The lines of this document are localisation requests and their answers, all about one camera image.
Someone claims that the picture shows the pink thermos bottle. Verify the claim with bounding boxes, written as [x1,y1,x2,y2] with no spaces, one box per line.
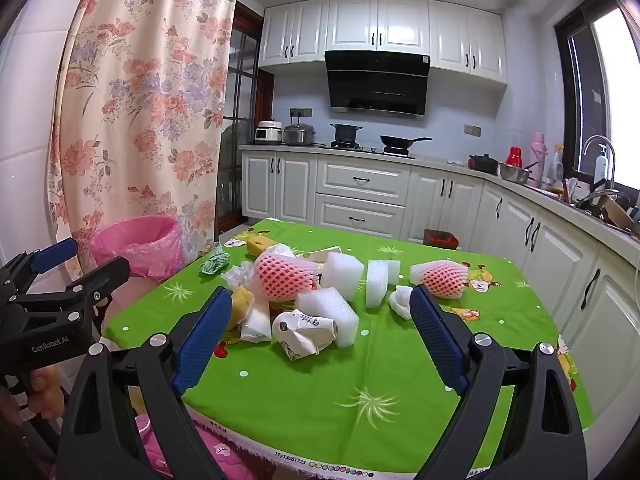
[529,131,547,188]

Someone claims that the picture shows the steel pressure cooker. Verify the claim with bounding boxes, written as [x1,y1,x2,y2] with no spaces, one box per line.
[283,122,317,147]

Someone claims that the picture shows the sink dish rack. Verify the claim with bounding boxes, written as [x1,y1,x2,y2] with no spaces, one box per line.
[562,177,640,236]

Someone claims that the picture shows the dark framed window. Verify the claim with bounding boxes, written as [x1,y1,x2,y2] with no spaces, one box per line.
[554,0,640,206]

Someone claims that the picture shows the person's pink patterned clothing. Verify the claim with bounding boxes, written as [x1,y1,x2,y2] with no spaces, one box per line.
[127,385,251,480]

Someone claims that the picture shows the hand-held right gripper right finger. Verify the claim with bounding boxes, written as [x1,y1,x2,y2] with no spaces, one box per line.
[407,284,587,480]

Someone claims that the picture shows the black and red pot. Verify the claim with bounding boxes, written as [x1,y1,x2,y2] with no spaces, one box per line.
[467,154,500,175]

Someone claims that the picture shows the black gas stove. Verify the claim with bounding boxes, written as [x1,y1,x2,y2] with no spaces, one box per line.
[327,140,416,157]

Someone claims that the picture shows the cream cardboard piece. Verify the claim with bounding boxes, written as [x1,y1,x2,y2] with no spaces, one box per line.
[300,246,343,273]

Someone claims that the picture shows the white kitchen cabinets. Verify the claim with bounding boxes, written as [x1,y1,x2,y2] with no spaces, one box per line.
[241,147,640,401]
[257,0,508,86]

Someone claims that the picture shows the white tissue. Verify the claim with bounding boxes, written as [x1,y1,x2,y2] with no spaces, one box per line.
[220,261,258,293]
[389,285,413,321]

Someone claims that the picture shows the crumpled green paper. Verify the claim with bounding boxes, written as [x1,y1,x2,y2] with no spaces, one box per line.
[199,242,231,276]

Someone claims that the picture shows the green cartoon tablecloth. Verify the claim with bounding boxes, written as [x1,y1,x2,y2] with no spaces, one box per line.
[102,217,596,476]

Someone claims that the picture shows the small red floor bin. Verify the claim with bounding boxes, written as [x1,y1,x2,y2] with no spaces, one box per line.
[424,228,459,250]

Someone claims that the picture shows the white upper kitchen cabinets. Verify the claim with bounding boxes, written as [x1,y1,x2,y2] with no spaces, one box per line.
[257,0,508,86]

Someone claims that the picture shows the crumpled white paper cup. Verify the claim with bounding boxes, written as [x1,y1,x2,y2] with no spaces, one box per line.
[271,310,337,361]

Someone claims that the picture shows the pink foam fruit net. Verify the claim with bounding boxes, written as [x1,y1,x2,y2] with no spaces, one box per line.
[410,260,471,300]
[253,252,318,303]

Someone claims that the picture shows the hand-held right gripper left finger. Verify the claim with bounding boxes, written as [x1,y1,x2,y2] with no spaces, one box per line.
[56,286,236,480]

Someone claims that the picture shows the dark wooden glass door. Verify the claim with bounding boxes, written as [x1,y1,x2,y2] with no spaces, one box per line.
[215,2,276,233]

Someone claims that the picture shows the steel kitchen faucet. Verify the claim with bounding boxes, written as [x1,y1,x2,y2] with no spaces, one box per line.
[582,135,617,188]

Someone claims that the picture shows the white paper bag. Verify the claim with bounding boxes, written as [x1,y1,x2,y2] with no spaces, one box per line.
[240,292,273,343]

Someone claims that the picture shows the floral curtain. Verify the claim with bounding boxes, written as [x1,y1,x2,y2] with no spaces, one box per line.
[47,0,241,281]

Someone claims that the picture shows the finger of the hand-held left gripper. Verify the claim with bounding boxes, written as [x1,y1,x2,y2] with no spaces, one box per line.
[0,237,80,301]
[10,256,132,323]

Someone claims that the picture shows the black frying pan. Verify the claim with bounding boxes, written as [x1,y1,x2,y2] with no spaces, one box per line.
[379,134,432,153]

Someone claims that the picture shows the grey kitchen countertop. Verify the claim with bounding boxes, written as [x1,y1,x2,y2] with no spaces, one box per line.
[239,142,640,246]

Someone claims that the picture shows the black range hood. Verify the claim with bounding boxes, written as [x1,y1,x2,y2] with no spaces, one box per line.
[324,50,431,117]

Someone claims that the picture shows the white rice cooker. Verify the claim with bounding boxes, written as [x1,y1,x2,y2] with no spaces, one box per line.
[254,120,285,146]

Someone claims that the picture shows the steel bowl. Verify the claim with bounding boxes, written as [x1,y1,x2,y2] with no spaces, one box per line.
[498,161,533,184]

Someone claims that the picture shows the white lower kitchen cabinets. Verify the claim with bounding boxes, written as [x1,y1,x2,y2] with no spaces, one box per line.
[241,147,640,401]

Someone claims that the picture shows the trash bin with pink bag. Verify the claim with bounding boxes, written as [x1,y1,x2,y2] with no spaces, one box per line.
[90,215,183,326]

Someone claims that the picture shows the person's left hand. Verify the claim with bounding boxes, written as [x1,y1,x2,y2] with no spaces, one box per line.
[0,362,68,426]

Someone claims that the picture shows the black cooking pot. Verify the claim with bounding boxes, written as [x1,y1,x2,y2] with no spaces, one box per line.
[330,123,363,143]

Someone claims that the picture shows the yellow sponge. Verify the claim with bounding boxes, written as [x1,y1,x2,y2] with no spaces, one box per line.
[246,236,277,256]
[227,287,253,331]

